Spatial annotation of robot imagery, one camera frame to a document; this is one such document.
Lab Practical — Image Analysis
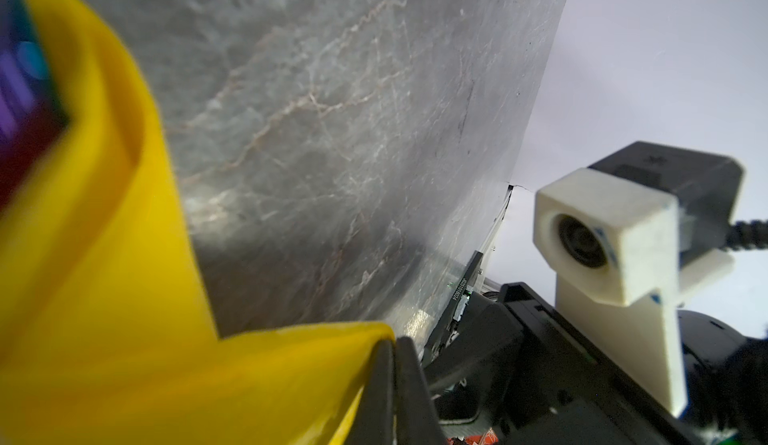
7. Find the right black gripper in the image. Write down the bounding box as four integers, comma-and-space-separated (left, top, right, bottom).
344, 282, 701, 445

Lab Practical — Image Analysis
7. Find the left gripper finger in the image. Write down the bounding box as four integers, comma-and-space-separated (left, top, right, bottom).
395, 337, 448, 445

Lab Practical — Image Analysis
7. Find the yellow paper napkin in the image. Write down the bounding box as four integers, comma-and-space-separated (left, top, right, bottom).
1, 0, 394, 444

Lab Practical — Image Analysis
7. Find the purple black knife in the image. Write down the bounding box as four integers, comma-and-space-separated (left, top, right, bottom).
1, 0, 69, 207

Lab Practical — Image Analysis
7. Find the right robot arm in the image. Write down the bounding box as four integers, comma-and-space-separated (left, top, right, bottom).
424, 283, 767, 444

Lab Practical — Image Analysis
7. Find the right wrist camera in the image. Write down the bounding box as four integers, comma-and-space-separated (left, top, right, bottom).
533, 141, 743, 416

